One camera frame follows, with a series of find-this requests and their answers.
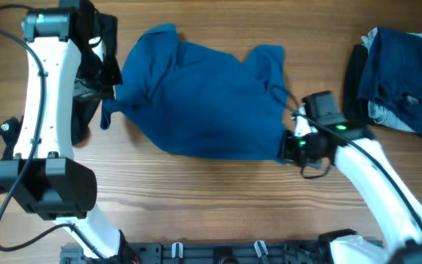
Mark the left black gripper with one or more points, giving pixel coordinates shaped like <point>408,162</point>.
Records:
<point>106,91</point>

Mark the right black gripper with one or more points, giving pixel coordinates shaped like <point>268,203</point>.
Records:
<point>286,152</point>

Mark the blue t-shirt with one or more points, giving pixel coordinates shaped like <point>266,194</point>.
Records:
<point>192,100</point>

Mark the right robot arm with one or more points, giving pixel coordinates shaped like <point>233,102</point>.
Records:
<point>321,131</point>

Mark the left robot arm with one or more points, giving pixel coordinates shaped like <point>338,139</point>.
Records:
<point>72,68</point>

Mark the black t-shirt with logo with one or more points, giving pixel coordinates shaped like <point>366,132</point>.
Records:
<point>83,112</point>

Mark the folded black garment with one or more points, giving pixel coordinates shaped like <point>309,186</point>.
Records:
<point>354,108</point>

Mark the folded navy blue garment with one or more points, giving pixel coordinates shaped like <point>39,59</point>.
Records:
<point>401,73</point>

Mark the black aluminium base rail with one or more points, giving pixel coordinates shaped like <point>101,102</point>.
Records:
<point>259,252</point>

